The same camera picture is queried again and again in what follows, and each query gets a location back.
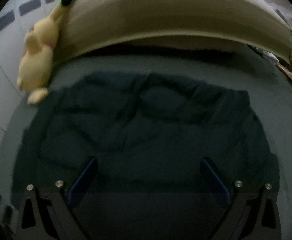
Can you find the pile of light cloths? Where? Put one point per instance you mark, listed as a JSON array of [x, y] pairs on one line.
[[284, 20]]

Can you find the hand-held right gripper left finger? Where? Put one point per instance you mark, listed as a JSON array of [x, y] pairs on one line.
[[83, 182]]

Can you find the yellow plush toy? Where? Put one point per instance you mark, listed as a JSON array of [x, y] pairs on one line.
[[37, 57]]

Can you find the beige padded headboard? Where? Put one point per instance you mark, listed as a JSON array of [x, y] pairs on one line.
[[173, 15]]

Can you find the brown object beside bed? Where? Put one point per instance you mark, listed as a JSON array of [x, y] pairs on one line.
[[287, 72]]

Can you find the dark green jacket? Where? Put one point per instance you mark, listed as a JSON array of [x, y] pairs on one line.
[[148, 135]]

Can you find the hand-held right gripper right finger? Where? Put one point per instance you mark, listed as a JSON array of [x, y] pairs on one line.
[[216, 182]]

